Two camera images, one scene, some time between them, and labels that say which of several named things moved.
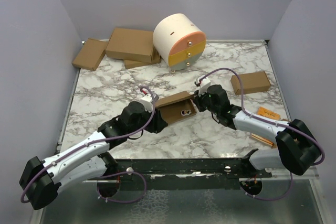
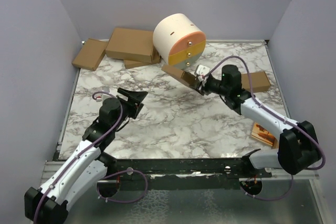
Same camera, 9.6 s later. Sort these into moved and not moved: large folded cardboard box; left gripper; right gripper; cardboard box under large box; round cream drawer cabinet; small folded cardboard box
Moved: right gripper; left gripper
Not moved: round cream drawer cabinet; large folded cardboard box; cardboard box under large box; small folded cardboard box
